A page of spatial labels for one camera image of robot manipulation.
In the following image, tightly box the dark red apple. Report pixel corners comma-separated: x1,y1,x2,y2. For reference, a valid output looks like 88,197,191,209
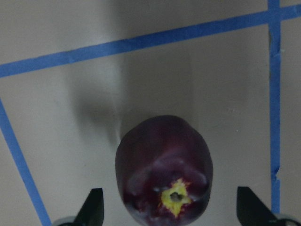
115,115,213,226

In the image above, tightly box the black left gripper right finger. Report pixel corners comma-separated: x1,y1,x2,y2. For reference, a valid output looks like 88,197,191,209
236,186,277,226

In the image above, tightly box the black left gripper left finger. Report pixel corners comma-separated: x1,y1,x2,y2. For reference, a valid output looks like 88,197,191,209
74,188,104,226

